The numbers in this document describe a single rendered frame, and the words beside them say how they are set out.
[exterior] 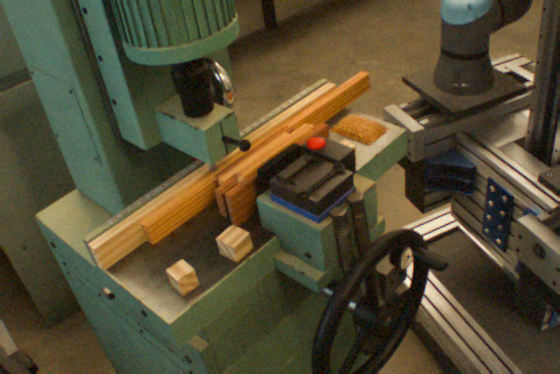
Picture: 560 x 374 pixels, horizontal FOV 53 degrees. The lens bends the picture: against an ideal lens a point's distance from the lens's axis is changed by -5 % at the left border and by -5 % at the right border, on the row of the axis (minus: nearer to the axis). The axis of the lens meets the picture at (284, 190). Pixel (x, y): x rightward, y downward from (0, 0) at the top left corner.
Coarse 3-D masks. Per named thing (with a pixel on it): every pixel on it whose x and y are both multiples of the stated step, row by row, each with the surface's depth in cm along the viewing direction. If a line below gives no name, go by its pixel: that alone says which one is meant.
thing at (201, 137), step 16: (176, 96) 101; (160, 112) 98; (176, 112) 97; (224, 112) 95; (160, 128) 101; (176, 128) 97; (192, 128) 93; (208, 128) 92; (224, 128) 94; (176, 144) 100; (192, 144) 96; (208, 144) 93; (224, 144) 96; (208, 160) 95
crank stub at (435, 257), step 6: (414, 252) 91; (420, 252) 90; (426, 252) 90; (432, 252) 90; (420, 258) 90; (426, 258) 89; (432, 258) 89; (438, 258) 88; (444, 258) 88; (426, 264) 89; (432, 264) 88; (438, 264) 88; (444, 264) 88; (438, 270) 88; (444, 270) 88
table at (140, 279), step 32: (384, 160) 112; (192, 224) 100; (224, 224) 99; (256, 224) 98; (384, 224) 101; (128, 256) 96; (160, 256) 95; (192, 256) 94; (224, 256) 93; (256, 256) 93; (288, 256) 96; (128, 288) 90; (160, 288) 89; (224, 288) 90; (320, 288) 92; (160, 320) 86; (192, 320) 87
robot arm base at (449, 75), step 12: (444, 60) 137; (456, 60) 135; (468, 60) 134; (480, 60) 134; (444, 72) 138; (456, 72) 136; (468, 72) 135; (480, 72) 135; (492, 72) 140; (444, 84) 139; (456, 84) 137; (468, 84) 136; (480, 84) 136; (492, 84) 139
